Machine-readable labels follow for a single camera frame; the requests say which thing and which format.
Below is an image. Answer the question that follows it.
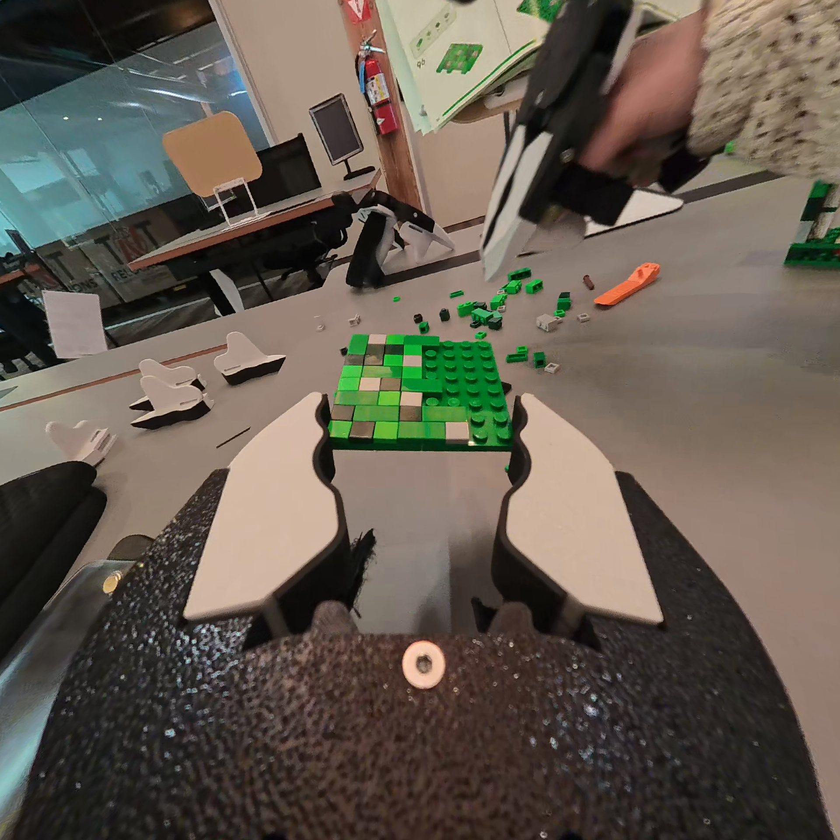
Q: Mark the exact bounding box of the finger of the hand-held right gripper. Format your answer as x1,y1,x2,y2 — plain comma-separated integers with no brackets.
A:
495,130,551,280
481,123,527,282

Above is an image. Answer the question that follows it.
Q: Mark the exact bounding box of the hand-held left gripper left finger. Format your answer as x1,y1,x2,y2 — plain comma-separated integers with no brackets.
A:
182,392,352,637

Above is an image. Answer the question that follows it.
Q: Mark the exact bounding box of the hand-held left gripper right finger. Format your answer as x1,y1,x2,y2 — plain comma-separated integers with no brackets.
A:
491,392,665,636

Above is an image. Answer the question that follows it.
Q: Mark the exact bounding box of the pile of lego pieces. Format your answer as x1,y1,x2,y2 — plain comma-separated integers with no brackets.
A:
314,268,592,376

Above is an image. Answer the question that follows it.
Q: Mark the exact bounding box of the green lego baseplate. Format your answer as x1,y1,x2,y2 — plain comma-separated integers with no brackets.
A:
326,332,515,452

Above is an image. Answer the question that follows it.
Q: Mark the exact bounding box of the green lego tower build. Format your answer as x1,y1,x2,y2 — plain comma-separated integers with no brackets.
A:
784,180,840,268

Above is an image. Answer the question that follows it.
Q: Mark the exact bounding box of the lego instruction booklet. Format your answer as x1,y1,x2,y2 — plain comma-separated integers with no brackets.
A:
374,0,706,137

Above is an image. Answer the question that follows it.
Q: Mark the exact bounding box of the person's right hand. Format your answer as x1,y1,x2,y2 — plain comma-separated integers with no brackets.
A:
581,10,706,188

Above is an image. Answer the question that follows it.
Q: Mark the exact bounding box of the spare black white gripper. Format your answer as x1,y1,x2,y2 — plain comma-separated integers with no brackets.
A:
344,189,457,291

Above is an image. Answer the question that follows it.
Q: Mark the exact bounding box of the orange brick separator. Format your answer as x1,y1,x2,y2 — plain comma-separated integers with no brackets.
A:
594,262,660,308

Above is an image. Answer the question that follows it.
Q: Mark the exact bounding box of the white wedge part black base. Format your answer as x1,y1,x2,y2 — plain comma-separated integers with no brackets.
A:
138,357,206,395
45,420,118,467
213,331,287,386
130,375,214,431

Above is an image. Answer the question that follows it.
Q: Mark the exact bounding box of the red fire extinguisher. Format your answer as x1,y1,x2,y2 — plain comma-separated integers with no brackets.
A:
354,36,403,137

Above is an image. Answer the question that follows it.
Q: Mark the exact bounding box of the black portrait monitor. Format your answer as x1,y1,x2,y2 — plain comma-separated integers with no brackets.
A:
308,93,378,181

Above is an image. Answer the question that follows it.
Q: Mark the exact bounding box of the black office chair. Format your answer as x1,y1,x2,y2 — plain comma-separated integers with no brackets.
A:
262,193,349,290

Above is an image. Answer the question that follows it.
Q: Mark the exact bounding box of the black desk monitor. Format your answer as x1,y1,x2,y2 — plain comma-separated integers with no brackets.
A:
256,134,322,207

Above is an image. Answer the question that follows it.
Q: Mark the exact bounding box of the wooden desk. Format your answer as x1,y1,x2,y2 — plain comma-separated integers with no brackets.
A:
128,171,382,273

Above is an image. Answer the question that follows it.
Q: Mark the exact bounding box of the white paper sheet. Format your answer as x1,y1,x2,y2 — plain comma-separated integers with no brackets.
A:
42,289,109,361

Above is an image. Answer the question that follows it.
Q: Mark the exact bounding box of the beige board on acrylic stand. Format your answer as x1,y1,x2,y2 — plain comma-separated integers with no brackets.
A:
163,110,263,227

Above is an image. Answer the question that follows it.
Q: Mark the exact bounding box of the wooden post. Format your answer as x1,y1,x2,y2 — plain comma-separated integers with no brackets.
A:
338,0,421,211

